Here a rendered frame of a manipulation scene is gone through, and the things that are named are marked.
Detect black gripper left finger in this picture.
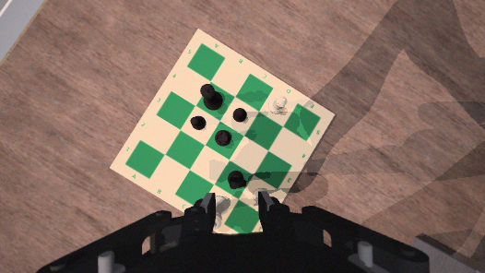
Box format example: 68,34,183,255
36,193,216,273

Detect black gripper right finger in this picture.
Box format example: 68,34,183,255
258,191,430,273

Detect green and cream chessboard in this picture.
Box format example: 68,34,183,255
110,29,334,234

